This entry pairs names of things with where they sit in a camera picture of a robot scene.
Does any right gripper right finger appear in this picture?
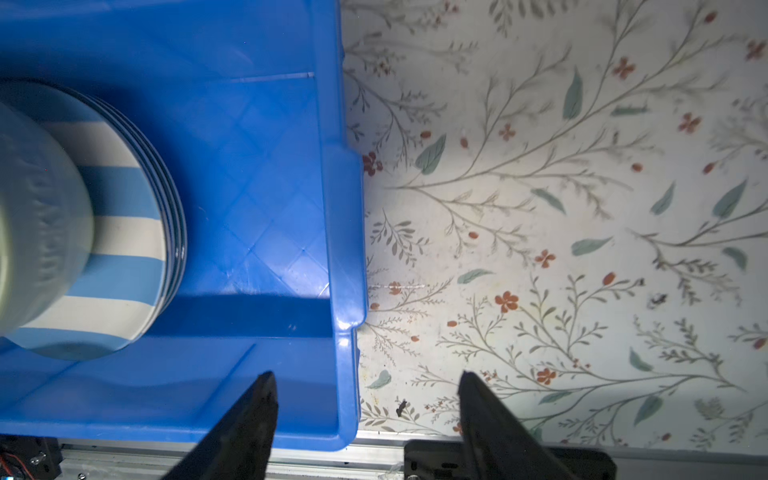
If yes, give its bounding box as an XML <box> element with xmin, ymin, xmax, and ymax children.
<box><xmin>458</xmin><ymin>371</ymin><xmax>575</xmax><ymax>479</ymax></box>

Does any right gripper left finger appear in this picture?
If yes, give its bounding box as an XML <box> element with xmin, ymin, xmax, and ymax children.
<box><xmin>163</xmin><ymin>372</ymin><xmax>278</xmax><ymax>480</ymax></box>

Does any light green bowl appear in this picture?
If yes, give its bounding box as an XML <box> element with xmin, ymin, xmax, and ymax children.
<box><xmin>1</xmin><ymin>104</ymin><xmax>94</xmax><ymax>335</ymax></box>

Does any blue plastic bin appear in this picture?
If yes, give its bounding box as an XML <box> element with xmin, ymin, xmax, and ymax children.
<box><xmin>1</xmin><ymin>1</ymin><xmax>367</xmax><ymax>450</ymax></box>

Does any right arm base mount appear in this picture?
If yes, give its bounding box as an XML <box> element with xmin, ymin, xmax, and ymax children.
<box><xmin>402</xmin><ymin>440</ymin><xmax>618</xmax><ymax>479</ymax></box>

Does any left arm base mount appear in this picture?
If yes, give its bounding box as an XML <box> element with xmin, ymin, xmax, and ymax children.
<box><xmin>1</xmin><ymin>435</ymin><xmax>63</xmax><ymax>480</ymax></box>

